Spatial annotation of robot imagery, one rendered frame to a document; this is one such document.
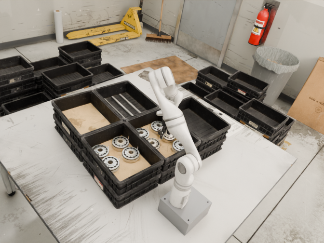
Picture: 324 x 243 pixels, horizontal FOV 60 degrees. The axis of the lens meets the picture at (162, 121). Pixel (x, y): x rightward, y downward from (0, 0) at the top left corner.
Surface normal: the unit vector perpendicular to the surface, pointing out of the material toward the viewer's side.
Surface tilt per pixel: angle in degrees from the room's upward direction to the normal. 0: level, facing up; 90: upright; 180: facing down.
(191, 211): 0
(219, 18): 90
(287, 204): 0
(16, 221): 0
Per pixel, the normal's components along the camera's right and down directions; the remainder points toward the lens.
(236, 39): -0.69, 0.37
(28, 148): 0.15, -0.77
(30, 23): 0.71, 0.51
